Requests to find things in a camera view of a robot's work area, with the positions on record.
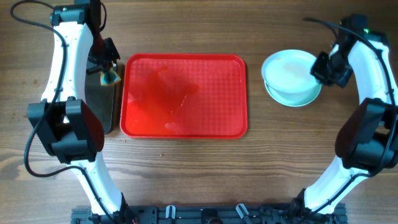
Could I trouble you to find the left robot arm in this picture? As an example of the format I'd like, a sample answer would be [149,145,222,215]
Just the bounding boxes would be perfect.
[27,1,136,223]

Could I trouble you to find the red plastic tray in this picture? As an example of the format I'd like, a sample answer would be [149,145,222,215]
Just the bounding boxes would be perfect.
[119,53,248,139]

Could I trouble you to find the white plate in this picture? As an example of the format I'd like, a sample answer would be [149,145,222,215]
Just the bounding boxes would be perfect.
[264,82,322,107]
[261,49,319,93]

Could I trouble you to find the white plate front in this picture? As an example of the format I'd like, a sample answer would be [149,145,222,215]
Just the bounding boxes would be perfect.
[261,49,319,93]

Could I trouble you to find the black water tray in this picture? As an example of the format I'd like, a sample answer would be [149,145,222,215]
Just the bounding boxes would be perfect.
[85,73,121,134]

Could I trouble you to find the green yellow sponge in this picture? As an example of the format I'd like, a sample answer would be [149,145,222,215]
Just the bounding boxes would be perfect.
[100,68,121,86]

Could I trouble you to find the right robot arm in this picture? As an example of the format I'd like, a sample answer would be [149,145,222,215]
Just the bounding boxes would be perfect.
[288,14,397,223]

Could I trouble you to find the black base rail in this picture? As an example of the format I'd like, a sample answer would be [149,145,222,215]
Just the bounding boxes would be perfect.
[70,203,348,224]

